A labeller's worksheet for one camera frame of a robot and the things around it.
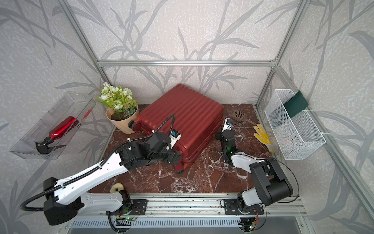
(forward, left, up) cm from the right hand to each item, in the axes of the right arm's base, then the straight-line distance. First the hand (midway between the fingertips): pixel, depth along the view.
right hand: (222, 124), depth 90 cm
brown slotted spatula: (+18, -17, -13) cm, 28 cm away
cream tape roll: (-33, +60, -11) cm, 69 cm away
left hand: (-22, +26, +7) cm, 35 cm away
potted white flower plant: (+4, +59, +11) cm, 61 cm away
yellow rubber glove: (+1, -31, -15) cm, 34 cm away
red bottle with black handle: (-17, +75, +21) cm, 80 cm away
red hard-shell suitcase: (-2, +16, +10) cm, 19 cm away
